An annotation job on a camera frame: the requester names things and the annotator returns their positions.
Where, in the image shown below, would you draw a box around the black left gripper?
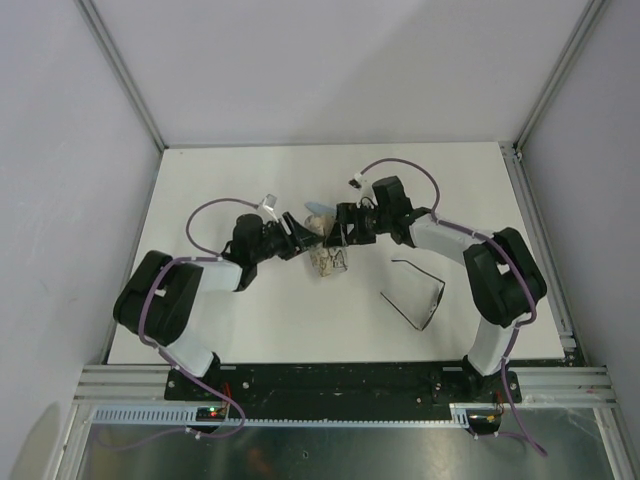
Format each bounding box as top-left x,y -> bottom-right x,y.
251,212 -> 323,264

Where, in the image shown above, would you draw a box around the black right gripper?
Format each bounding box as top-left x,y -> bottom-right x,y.
323,202 -> 392,248

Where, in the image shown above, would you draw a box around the light blue cleaning cloth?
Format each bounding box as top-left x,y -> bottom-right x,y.
305,202 -> 335,215

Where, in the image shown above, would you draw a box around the map print glasses case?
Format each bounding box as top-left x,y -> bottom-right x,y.
304,214 -> 348,278

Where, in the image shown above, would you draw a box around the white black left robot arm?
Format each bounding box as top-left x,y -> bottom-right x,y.
113,213 -> 323,400

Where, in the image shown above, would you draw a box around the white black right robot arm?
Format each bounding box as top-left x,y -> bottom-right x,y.
282,175 -> 547,401

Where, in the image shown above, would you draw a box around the black aviator sunglasses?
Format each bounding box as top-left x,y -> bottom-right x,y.
380,258 -> 446,332

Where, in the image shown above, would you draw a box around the reflective metal sheet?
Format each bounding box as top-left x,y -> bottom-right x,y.
77,409 -> 635,479

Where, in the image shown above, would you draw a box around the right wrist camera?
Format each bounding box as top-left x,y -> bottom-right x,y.
348,172 -> 363,190

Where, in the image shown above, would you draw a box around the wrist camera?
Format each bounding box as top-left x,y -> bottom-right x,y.
348,172 -> 363,190
259,194 -> 277,216

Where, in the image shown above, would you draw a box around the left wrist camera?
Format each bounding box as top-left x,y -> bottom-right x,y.
259,194 -> 277,216

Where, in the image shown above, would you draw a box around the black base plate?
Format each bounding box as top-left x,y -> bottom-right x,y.
165,361 -> 521,405

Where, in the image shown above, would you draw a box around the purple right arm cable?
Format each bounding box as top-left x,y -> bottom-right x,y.
360,157 -> 549,459

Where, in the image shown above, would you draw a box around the grey slotted cable duct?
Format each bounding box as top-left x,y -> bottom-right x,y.
93,404 -> 502,428

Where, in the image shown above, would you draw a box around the front aluminium frame rails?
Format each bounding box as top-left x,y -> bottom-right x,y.
73,365 -> 617,408

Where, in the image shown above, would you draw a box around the aluminium frame rail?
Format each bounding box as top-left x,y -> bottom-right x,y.
74,0 -> 166,154

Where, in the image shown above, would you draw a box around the right aluminium frame post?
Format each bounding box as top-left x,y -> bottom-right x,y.
512,0 -> 611,153

